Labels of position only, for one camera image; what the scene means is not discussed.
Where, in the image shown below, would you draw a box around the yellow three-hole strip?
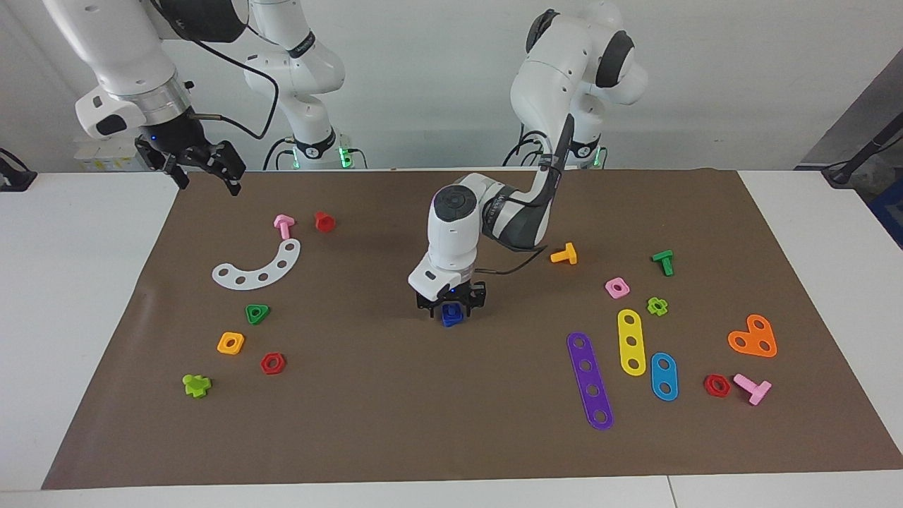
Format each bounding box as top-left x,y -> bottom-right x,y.
617,308 -> 647,377

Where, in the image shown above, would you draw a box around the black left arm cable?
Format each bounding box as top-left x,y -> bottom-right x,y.
473,113 -> 574,276

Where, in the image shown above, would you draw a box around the orange heart-shaped plate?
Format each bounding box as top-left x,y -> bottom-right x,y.
727,314 -> 778,358

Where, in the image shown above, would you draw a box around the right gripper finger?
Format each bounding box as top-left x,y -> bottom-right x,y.
215,143 -> 246,197
162,155 -> 190,191

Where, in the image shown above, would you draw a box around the grey partition panel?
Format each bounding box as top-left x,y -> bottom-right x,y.
796,49 -> 903,170

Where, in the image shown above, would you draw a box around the brown table mat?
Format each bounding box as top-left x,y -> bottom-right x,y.
41,168 -> 903,490

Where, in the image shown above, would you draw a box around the black stand pole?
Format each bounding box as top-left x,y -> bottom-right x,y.
822,113 -> 903,186

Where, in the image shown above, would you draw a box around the blue crate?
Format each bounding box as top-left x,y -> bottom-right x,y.
870,180 -> 903,249

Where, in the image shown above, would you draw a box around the purple four-hole strip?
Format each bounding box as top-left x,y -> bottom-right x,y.
566,332 -> 614,431

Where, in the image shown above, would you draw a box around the black base cable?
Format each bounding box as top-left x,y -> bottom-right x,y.
502,127 -> 544,168
263,136 -> 293,171

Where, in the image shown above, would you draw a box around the blue two-hole strip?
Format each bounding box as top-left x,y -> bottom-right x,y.
650,352 -> 679,402

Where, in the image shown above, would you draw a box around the black clamp mount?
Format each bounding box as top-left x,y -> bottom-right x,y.
0,147 -> 37,193

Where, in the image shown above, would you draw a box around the white curved five-hole plate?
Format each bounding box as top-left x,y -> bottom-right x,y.
212,238 -> 302,291

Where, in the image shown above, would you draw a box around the white adapter boxes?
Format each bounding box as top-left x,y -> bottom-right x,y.
73,136 -> 142,172

